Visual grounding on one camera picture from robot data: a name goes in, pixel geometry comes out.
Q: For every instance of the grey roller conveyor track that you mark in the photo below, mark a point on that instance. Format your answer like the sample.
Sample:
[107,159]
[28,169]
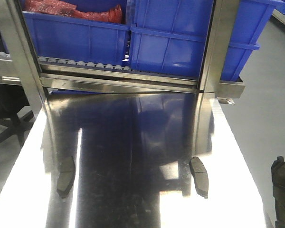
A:
[82,63]

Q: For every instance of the left blue plastic bin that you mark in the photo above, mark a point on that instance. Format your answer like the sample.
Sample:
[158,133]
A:
[80,39]

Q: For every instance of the right blue plastic bin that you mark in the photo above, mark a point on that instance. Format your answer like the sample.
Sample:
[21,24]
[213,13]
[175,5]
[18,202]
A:
[168,36]

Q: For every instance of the blue plastic bin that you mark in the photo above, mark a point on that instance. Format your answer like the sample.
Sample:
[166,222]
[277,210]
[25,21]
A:
[80,39]
[168,36]

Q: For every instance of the black office chair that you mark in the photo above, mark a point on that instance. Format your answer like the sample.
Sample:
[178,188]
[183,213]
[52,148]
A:
[12,100]

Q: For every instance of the grey brake pad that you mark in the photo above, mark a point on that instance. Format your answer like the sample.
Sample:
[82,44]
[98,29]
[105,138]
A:
[200,176]
[67,171]
[278,171]

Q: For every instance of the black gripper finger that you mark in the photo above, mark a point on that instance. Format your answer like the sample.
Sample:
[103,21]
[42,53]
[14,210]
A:
[279,195]

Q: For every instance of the stainless steel rack frame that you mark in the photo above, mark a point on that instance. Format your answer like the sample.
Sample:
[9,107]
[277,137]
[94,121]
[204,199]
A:
[36,78]

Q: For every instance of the red bubble wrap bag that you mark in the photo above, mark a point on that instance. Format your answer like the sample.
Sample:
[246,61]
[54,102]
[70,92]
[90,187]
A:
[62,8]

